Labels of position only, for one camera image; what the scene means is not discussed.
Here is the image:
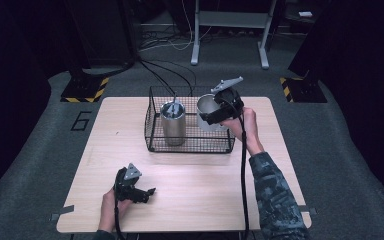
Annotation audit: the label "hazard-striped black stand base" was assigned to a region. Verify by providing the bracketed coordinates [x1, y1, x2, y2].
[60, 75, 110, 104]
[278, 75, 328, 104]

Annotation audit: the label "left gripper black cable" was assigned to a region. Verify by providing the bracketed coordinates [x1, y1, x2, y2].
[113, 196, 128, 240]

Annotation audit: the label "steel tumbler cup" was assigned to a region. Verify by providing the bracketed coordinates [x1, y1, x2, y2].
[159, 99, 188, 147]

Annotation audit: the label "person's right hand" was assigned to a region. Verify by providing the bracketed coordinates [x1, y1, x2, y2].
[220, 106, 265, 157]

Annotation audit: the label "black wire basket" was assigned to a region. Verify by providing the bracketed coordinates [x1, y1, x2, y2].
[144, 85, 236, 155]

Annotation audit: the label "grey tape strip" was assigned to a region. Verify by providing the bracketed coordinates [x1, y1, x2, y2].
[297, 205, 318, 217]
[49, 204, 76, 222]

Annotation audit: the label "black cabinet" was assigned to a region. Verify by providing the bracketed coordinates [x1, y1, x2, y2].
[62, 0, 138, 78]

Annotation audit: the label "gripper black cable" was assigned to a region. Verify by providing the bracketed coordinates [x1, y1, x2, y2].
[113, 196, 128, 240]
[238, 113, 250, 240]

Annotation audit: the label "black floor cables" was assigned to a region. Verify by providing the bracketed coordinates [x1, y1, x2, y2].
[139, 59, 198, 98]

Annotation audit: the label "white floor cables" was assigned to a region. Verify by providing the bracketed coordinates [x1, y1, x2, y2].
[139, 0, 213, 53]

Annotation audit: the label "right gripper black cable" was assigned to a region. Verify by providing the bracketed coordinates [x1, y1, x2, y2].
[238, 113, 250, 240]

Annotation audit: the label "white metal stand frame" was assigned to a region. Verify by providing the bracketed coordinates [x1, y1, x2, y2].
[190, 0, 278, 70]

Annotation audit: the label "person's left hand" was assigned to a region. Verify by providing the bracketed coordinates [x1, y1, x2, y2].
[98, 187, 133, 233]

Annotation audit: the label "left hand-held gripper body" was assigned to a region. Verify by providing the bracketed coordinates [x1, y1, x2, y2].
[113, 162, 143, 203]

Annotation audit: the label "plain white cup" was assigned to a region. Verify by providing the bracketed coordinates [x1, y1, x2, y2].
[196, 93, 228, 133]

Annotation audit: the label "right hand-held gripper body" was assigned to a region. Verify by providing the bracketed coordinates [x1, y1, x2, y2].
[210, 76, 246, 122]

